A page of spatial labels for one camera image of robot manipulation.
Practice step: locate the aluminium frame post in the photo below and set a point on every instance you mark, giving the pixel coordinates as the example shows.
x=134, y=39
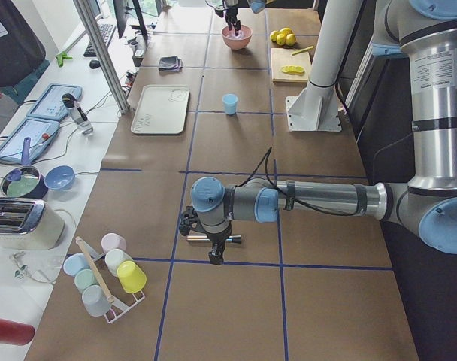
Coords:
x=91, y=27

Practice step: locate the white cup rack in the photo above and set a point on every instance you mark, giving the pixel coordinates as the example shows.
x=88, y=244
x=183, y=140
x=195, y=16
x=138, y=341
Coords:
x=118, y=306

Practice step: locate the pink cup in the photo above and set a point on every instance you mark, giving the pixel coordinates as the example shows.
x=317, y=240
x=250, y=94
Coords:
x=112, y=241

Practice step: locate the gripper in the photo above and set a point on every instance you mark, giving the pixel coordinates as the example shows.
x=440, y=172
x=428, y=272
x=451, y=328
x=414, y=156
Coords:
x=231, y=5
x=217, y=238

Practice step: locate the grey cup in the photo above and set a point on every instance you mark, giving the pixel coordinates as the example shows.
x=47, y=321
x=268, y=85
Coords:
x=95, y=301

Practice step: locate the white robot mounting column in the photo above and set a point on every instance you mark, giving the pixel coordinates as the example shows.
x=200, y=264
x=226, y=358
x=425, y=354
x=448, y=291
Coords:
x=315, y=108

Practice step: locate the blue cup on rack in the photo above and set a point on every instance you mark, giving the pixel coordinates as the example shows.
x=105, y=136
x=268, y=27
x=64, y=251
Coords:
x=74, y=264

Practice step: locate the clear water bottle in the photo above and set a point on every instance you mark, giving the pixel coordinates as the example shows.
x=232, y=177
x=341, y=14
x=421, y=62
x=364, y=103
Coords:
x=77, y=114

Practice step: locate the white cup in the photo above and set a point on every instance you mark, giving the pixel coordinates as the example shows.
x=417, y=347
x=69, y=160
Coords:
x=114, y=258

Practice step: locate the yellow plastic knife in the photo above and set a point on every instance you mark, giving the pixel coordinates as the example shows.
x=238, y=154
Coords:
x=303, y=50

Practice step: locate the green cup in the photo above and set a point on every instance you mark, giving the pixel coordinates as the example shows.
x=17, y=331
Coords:
x=84, y=279

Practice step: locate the blue saucepan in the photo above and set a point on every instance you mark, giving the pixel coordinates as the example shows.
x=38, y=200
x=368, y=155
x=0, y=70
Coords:
x=25, y=181

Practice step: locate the blue bowl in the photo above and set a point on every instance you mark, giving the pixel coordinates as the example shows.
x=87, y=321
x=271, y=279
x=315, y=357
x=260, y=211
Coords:
x=60, y=178

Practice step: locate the yellow lemon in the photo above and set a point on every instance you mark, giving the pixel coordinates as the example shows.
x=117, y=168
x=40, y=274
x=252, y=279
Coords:
x=273, y=36
x=285, y=31
x=281, y=39
x=290, y=40

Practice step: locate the cream bear tray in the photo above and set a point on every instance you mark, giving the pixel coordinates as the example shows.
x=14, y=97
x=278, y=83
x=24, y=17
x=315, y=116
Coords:
x=161, y=110

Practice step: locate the light blue plastic cup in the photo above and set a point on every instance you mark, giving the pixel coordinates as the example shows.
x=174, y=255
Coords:
x=230, y=102

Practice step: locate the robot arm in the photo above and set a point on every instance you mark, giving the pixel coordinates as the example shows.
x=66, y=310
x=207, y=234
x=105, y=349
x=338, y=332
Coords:
x=219, y=6
x=425, y=32

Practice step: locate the red bottle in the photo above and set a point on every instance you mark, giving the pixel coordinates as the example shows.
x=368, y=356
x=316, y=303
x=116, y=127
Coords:
x=15, y=333

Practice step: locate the blue teach pendant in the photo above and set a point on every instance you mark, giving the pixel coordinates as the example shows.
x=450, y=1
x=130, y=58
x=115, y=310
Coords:
x=49, y=105
x=41, y=132

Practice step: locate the folded grey purple cloth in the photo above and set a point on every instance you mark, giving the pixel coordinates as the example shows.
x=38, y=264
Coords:
x=170, y=63

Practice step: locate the lemon slices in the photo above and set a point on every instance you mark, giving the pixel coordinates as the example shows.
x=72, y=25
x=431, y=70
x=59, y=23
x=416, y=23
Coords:
x=292, y=69

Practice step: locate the pink bowl of ice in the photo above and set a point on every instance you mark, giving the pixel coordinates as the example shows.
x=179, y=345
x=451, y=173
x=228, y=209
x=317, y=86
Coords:
x=238, y=42

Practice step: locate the person in dark shirt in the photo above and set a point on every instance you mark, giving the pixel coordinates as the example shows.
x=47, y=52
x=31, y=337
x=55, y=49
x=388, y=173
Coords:
x=22, y=60

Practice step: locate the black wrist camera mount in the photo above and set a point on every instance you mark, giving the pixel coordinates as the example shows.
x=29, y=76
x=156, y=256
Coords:
x=188, y=221

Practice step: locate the steel muddler with black tip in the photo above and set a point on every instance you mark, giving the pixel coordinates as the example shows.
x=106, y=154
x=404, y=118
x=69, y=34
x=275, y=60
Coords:
x=236, y=239

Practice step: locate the black mouse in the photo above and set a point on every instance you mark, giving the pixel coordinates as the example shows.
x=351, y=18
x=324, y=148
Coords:
x=94, y=64

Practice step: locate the wooden cutting board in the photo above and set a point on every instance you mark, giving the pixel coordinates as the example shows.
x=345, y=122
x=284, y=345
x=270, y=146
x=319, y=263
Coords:
x=281, y=57

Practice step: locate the yellow cup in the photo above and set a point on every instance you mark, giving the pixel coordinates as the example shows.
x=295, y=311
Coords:
x=131, y=277

